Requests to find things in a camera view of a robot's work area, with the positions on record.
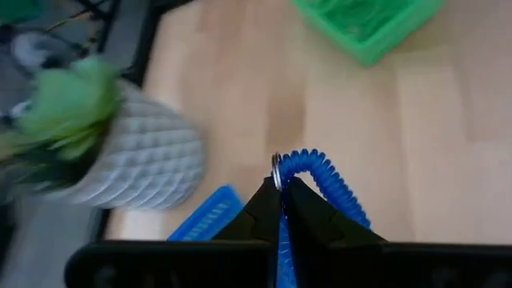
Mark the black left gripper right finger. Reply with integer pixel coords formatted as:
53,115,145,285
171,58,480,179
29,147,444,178
284,176,387,245

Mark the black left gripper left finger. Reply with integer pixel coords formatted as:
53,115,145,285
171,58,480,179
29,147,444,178
211,178,282,243

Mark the blue plastic basket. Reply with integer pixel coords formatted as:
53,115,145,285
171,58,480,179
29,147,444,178
166,184,245,242

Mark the blue spiral coil keychain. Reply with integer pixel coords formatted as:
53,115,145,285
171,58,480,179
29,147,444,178
270,148,373,288

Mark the succulent in triangle-patterned pot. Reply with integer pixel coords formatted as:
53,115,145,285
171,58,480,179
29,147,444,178
0,55,206,211

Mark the green plastic basket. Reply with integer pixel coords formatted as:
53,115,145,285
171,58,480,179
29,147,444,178
290,0,446,68

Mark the black metal table frame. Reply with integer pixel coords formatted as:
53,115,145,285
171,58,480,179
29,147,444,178
71,0,193,241

